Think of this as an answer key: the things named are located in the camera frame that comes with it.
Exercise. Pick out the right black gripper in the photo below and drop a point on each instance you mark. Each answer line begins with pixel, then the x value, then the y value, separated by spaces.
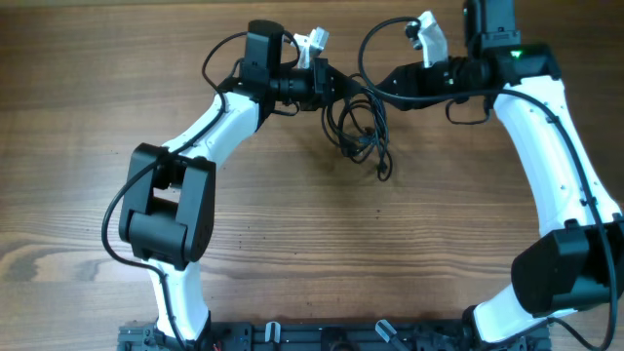
pixel 410 80

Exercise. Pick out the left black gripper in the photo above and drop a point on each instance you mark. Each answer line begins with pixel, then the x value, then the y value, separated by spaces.
pixel 326 86

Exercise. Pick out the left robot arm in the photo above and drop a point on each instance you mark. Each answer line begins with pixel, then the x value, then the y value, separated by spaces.
pixel 168 201

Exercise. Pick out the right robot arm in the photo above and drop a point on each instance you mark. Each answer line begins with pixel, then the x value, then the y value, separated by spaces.
pixel 577 262

